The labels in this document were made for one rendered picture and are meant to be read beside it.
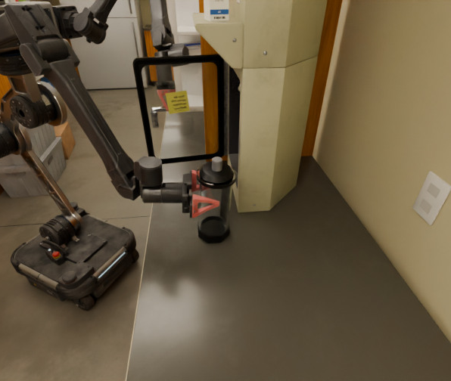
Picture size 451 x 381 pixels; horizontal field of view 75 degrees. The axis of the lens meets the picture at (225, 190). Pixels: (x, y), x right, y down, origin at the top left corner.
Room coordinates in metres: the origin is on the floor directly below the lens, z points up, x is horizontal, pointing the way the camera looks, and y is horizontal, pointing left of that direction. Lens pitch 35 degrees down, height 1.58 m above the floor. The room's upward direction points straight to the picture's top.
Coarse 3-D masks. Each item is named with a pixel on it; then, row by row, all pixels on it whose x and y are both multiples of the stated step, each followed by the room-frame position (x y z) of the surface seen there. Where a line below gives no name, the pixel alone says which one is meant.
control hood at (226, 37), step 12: (204, 24) 0.77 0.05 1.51; (216, 24) 0.77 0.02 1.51; (228, 24) 0.78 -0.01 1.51; (240, 24) 0.78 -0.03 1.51; (204, 36) 0.77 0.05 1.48; (216, 36) 0.77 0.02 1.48; (228, 36) 0.77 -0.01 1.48; (240, 36) 0.78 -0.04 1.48; (216, 48) 0.77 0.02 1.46; (228, 48) 0.77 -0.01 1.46; (240, 48) 0.78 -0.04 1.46; (228, 60) 0.77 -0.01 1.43; (240, 60) 0.78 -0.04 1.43
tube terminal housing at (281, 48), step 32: (256, 0) 0.78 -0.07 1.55; (288, 0) 0.79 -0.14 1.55; (320, 0) 0.91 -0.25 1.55; (256, 32) 0.78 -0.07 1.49; (288, 32) 0.79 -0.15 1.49; (320, 32) 0.93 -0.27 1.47; (256, 64) 0.78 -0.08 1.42; (288, 64) 0.80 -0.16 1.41; (256, 96) 0.78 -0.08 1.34; (288, 96) 0.82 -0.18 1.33; (256, 128) 0.78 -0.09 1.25; (288, 128) 0.84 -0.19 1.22; (256, 160) 0.78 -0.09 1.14; (288, 160) 0.87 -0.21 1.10; (256, 192) 0.78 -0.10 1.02; (288, 192) 0.90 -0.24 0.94
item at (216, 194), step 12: (204, 180) 0.63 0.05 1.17; (204, 192) 0.63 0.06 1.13; (216, 192) 0.62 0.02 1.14; (228, 192) 0.64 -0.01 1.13; (204, 204) 0.64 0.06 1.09; (228, 204) 0.64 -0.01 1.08; (204, 216) 0.64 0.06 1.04; (216, 216) 0.63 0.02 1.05; (228, 216) 0.65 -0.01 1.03; (204, 228) 0.64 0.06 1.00; (216, 228) 0.63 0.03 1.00
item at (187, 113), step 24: (144, 72) 1.02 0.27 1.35; (168, 72) 1.04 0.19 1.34; (192, 72) 1.06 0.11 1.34; (216, 72) 1.08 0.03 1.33; (168, 96) 1.04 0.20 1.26; (192, 96) 1.06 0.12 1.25; (216, 96) 1.08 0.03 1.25; (168, 120) 1.03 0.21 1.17; (192, 120) 1.05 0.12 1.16; (216, 120) 1.07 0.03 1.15; (168, 144) 1.03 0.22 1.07; (192, 144) 1.05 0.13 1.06; (216, 144) 1.07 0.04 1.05
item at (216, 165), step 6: (216, 156) 0.68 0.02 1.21; (210, 162) 0.70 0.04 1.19; (216, 162) 0.65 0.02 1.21; (204, 168) 0.67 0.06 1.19; (210, 168) 0.67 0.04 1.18; (216, 168) 0.65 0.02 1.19; (222, 168) 0.67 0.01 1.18; (228, 168) 0.67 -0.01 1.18; (204, 174) 0.64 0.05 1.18; (210, 174) 0.64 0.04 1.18; (216, 174) 0.64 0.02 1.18; (222, 174) 0.64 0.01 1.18; (228, 174) 0.65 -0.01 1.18; (210, 180) 0.63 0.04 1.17; (216, 180) 0.63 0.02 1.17; (222, 180) 0.63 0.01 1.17; (228, 180) 0.63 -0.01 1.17
